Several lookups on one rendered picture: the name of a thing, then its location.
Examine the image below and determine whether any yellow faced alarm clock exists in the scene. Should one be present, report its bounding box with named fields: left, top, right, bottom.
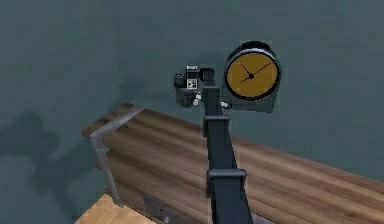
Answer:
left=221, top=40, right=283, bottom=115

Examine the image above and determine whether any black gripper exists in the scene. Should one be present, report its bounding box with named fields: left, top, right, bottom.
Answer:
left=173, top=71, right=232, bottom=110

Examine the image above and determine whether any brown wooden shelf metal frame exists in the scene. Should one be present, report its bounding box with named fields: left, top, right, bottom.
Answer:
left=81, top=102, right=384, bottom=224

